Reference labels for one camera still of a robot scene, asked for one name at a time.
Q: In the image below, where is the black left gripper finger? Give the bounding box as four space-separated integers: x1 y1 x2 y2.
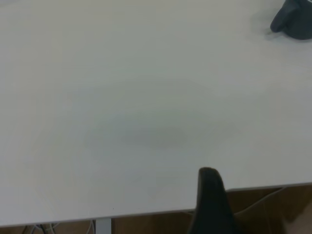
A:
187 167 244 234

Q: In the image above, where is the dark grey ceramic mug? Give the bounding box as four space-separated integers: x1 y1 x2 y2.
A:
270 0 312 41

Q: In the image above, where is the white metal table leg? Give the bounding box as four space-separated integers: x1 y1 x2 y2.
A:
96 218 112 234

